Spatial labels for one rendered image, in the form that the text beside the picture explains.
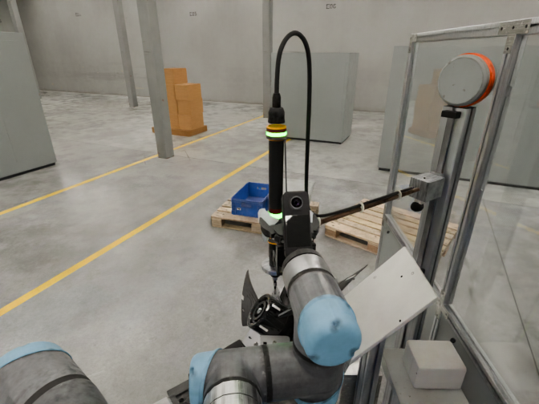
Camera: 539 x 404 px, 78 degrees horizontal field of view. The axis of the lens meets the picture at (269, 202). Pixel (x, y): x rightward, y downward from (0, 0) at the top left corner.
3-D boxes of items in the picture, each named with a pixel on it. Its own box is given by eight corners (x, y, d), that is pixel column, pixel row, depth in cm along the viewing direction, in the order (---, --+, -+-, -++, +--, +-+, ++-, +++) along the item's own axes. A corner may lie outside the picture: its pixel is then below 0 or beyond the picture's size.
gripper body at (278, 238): (270, 258, 67) (281, 298, 56) (270, 219, 63) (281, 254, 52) (308, 255, 68) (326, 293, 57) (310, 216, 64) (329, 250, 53)
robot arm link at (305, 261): (287, 269, 48) (342, 264, 49) (281, 252, 52) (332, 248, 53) (286, 310, 51) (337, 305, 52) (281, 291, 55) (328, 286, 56)
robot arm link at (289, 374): (265, 375, 54) (265, 324, 50) (331, 367, 56) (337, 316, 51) (272, 424, 47) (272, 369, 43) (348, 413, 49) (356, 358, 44)
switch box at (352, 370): (375, 414, 136) (382, 375, 127) (338, 412, 137) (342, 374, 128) (370, 393, 144) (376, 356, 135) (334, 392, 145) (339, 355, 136)
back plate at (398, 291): (275, 331, 149) (273, 329, 149) (394, 228, 126) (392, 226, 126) (273, 466, 100) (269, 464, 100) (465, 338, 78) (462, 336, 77)
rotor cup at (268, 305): (297, 302, 115) (268, 282, 112) (310, 325, 101) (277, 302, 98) (271, 335, 115) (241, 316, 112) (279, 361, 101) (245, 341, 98)
